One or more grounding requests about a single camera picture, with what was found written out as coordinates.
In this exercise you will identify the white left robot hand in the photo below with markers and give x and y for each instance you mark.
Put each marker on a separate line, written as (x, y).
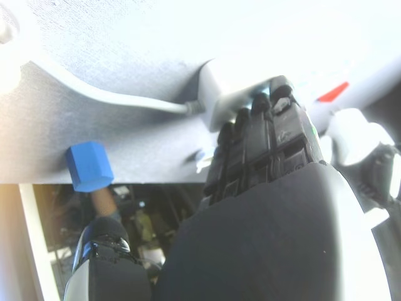
(266, 235)

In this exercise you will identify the white power strip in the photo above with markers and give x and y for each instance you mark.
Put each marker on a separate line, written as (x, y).
(213, 94)

